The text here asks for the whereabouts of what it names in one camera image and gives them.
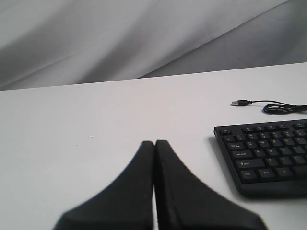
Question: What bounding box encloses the grey backdrop cloth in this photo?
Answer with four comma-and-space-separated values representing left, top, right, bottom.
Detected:
0, 0, 307, 90

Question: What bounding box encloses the black USB cable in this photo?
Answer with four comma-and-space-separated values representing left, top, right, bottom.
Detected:
230, 100, 307, 115

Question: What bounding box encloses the black acer keyboard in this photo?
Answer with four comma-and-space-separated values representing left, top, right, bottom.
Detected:
214, 119, 307, 198

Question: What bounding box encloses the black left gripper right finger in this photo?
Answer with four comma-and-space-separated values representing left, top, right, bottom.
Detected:
154, 140, 267, 230

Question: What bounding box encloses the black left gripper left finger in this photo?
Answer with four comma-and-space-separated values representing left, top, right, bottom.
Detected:
54, 141, 154, 230

